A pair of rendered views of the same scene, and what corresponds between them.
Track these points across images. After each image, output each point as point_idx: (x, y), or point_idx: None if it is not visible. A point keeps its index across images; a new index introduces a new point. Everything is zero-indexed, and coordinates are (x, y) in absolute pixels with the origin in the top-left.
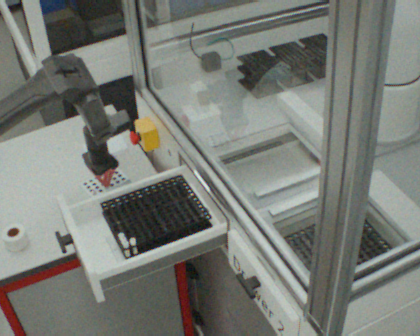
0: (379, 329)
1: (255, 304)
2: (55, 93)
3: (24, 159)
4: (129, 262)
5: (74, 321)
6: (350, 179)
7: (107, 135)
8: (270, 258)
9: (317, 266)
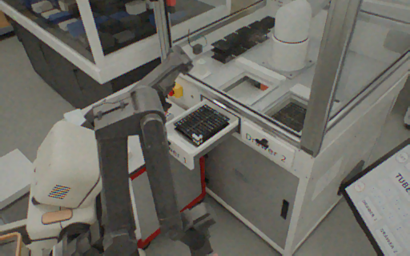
0: (330, 148)
1: (256, 155)
2: (182, 64)
3: None
4: (202, 146)
5: None
6: (335, 75)
7: (170, 90)
8: (273, 127)
9: (308, 121)
